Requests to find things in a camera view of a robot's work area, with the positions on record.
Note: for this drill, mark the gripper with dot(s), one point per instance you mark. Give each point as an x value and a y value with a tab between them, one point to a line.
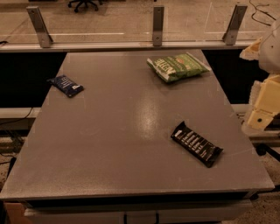
271	50

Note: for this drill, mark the blue rxbar blueberry wrapper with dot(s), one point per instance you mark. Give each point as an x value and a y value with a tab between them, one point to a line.
66	85

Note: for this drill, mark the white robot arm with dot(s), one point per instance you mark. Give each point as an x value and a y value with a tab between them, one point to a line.
273	34

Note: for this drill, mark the black protein bar wrapper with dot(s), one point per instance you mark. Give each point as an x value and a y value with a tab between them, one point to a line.
205	151

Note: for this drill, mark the green snack bag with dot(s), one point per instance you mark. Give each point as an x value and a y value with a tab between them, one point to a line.
178	67

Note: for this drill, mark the black office chair base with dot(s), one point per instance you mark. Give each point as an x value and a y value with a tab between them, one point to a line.
85	3

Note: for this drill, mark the metal rail behind table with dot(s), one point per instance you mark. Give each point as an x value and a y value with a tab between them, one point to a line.
120	46

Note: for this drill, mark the right metal bracket post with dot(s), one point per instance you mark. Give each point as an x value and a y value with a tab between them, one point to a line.
230	36

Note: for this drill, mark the metal bracket post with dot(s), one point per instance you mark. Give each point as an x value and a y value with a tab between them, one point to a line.
44	38
230	36
158	22

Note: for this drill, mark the middle metal bracket post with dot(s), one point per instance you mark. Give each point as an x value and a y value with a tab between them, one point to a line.
158	22

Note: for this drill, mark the left metal bracket post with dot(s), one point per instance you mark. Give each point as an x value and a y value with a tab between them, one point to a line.
44	38

